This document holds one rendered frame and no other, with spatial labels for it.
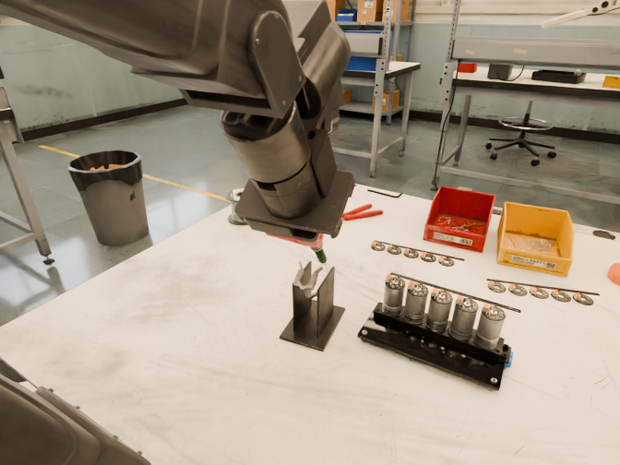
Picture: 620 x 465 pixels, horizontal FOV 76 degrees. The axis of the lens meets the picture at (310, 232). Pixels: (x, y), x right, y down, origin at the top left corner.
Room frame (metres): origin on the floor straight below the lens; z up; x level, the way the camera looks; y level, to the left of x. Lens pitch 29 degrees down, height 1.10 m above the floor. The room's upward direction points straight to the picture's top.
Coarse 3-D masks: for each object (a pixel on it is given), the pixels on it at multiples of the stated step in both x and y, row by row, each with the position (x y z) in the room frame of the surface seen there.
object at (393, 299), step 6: (396, 282) 0.40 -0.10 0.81; (384, 294) 0.40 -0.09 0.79; (390, 294) 0.39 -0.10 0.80; (396, 294) 0.38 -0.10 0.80; (402, 294) 0.39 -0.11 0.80; (384, 300) 0.39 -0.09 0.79; (390, 300) 0.39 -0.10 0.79; (396, 300) 0.38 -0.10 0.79; (402, 300) 0.39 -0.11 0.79; (384, 306) 0.39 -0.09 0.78; (390, 306) 0.39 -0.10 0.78; (396, 306) 0.38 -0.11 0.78; (384, 312) 0.39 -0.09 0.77; (390, 312) 0.39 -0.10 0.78; (396, 312) 0.38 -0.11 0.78
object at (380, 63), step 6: (378, 60) 2.83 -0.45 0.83; (384, 60) 2.81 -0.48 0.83; (378, 66) 2.83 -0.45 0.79; (384, 66) 2.81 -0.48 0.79; (378, 72) 2.83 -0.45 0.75; (384, 72) 2.81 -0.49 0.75; (378, 78) 2.82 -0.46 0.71; (378, 84) 2.82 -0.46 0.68; (378, 90) 2.82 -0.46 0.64; (378, 96) 2.82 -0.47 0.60
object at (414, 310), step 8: (416, 288) 0.38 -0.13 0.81; (408, 296) 0.38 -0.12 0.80; (416, 296) 0.37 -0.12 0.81; (424, 296) 0.37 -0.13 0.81; (408, 304) 0.38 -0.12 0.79; (416, 304) 0.37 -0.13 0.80; (424, 304) 0.37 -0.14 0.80; (408, 312) 0.38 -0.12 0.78; (416, 312) 0.37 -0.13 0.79; (424, 312) 0.38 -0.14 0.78; (408, 320) 0.37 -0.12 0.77; (416, 320) 0.37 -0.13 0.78
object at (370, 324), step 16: (368, 320) 0.39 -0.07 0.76; (368, 336) 0.36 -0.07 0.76; (384, 336) 0.36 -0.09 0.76; (400, 336) 0.36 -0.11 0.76; (416, 336) 0.36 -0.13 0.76; (400, 352) 0.33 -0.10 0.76; (416, 352) 0.33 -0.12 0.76; (432, 352) 0.33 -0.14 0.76; (448, 352) 0.33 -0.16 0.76; (464, 352) 0.33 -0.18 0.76; (448, 368) 0.31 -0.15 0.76; (464, 368) 0.31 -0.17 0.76; (480, 368) 0.31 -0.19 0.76; (496, 368) 0.31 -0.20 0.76; (496, 384) 0.29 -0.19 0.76
